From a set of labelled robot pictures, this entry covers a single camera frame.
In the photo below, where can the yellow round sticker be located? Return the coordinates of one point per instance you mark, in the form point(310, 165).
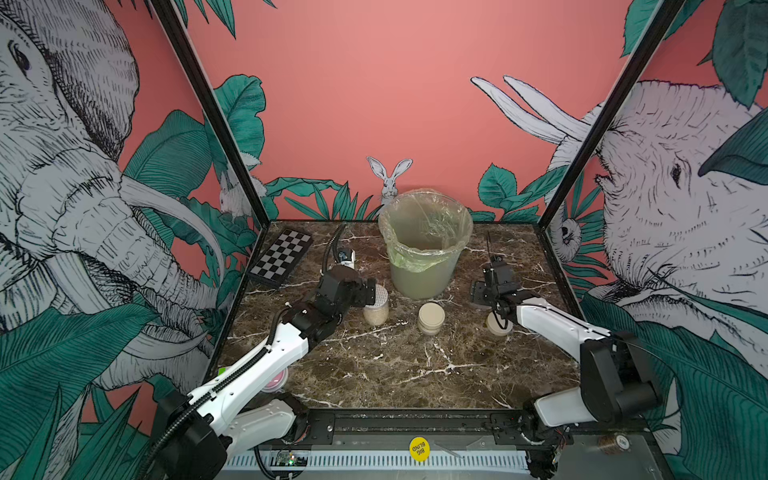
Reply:
point(419, 449)

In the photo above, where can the copper wire spool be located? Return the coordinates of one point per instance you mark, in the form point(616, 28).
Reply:
point(614, 444)

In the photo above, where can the black white checkerboard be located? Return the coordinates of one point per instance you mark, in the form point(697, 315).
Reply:
point(276, 264)

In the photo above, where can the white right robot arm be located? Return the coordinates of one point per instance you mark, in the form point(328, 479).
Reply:
point(617, 378)

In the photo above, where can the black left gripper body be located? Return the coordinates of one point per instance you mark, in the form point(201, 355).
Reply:
point(359, 298)

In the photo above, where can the jar with patterned lid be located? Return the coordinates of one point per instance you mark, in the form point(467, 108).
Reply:
point(377, 313)

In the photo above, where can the white bin with green bag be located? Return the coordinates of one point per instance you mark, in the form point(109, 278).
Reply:
point(425, 232)

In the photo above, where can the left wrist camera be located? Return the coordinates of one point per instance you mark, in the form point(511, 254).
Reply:
point(345, 256)

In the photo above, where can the small green circuit board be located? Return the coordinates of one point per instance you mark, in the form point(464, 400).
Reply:
point(290, 460)

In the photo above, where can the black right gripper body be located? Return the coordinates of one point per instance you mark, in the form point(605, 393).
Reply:
point(482, 293)

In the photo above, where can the pink round button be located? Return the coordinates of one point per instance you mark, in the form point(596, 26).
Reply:
point(277, 383)

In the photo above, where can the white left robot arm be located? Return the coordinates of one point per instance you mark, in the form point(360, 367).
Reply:
point(196, 433)

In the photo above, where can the white slotted cable duct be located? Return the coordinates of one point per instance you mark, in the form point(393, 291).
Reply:
point(379, 460)

